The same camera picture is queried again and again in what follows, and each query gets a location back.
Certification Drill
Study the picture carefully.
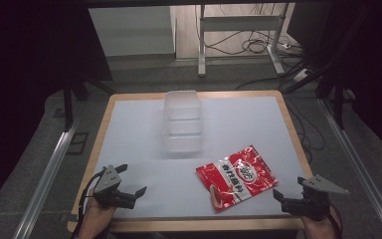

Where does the black metal stand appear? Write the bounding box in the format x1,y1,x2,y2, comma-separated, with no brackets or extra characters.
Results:
61,71,117,133
280,59,357,130

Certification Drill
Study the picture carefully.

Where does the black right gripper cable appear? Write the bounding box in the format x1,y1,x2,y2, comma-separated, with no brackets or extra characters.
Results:
325,202,344,239

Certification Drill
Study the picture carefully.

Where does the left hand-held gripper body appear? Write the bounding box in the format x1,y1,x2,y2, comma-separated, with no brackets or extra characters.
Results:
94,164,137,210

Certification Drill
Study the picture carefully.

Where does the red seasoning packet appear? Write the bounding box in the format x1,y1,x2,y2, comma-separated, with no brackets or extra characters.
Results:
195,144,280,212

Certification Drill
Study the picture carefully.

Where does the aluminium floor rail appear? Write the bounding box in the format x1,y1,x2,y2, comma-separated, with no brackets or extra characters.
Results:
317,98,382,239
12,118,82,239

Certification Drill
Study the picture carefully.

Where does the clear plastic storage container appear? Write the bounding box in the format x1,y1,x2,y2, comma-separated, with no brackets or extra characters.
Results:
162,90,206,154

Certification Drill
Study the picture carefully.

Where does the white cabinet panel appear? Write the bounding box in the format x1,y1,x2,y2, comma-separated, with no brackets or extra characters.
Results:
89,5,177,58

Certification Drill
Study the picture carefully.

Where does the black curtain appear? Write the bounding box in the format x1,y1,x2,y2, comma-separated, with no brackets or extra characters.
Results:
0,0,113,217
286,0,382,163

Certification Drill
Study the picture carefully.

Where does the white table with wooden edge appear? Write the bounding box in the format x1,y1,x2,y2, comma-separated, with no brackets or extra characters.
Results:
67,90,313,233

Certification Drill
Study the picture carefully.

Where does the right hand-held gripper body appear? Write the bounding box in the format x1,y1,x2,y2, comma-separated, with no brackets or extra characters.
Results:
281,174,350,222

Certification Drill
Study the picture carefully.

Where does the person's right hand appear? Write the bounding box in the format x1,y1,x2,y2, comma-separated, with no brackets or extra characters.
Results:
299,211,342,239

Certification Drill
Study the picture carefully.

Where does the white metal desk frame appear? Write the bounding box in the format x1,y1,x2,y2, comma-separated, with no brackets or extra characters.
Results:
197,3,290,78

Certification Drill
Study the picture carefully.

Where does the black floor cable tangle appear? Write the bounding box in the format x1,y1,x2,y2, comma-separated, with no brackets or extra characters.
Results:
202,29,304,57

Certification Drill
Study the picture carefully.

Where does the dark floor socket plate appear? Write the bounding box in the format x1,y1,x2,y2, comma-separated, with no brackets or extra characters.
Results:
67,131,90,155

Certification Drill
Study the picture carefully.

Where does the person's left hand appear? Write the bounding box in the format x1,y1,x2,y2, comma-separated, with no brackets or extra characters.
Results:
79,188,117,237

